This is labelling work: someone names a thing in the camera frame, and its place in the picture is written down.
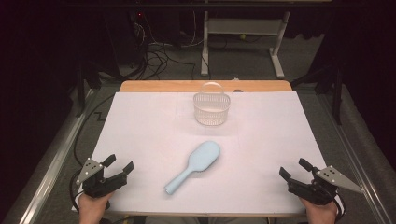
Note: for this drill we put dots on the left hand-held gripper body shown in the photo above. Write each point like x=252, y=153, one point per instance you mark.
x=99, y=185

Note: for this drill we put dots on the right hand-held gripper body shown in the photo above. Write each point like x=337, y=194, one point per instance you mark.
x=320, y=188

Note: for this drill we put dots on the light blue hairbrush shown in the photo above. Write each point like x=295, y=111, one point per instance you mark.
x=199, y=161

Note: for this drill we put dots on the white plastic mesh basket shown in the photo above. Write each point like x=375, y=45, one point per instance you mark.
x=211, y=113

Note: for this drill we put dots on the person's left hand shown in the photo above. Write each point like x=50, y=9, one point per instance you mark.
x=91, y=210

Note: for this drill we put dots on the person's right hand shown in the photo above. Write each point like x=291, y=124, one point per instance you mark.
x=322, y=214

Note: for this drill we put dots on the white paper sheet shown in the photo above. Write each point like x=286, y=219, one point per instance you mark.
x=155, y=130

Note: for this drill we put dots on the black metal stand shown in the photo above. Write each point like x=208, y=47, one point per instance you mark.
x=336, y=93
x=81, y=84

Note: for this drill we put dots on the wooden table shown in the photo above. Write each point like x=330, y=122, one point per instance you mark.
x=155, y=86

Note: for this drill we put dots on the dark computer tower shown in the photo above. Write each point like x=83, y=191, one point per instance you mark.
x=127, y=37

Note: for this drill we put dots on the aluminium floor rail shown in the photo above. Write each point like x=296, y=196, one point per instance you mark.
x=358, y=161
x=56, y=168

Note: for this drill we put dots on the white metal desk frame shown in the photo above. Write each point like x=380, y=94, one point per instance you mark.
x=243, y=26

